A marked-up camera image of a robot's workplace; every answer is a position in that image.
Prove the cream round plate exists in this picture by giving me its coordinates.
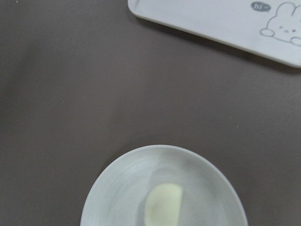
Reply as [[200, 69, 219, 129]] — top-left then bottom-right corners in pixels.
[[80, 145, 248, 226]]

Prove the cream rabbit tray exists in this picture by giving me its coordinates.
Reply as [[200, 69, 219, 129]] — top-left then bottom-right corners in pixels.
[[127, 0, 301, 68]]

